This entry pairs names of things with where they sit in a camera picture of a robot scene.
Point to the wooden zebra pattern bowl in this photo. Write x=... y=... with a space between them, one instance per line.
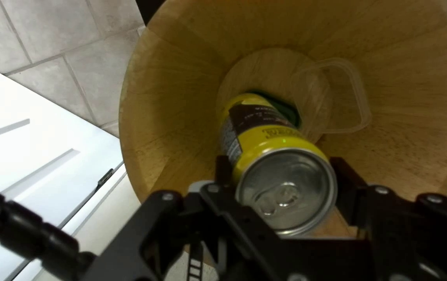
x=366 y=77

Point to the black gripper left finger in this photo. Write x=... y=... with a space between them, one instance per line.
x=157 y=235

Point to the white panel door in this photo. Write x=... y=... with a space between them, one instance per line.
x=61 y=168

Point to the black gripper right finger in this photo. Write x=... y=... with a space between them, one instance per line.
x=397 y=239

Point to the clear plastic container in bowl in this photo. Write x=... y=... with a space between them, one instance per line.
x=332 y=99

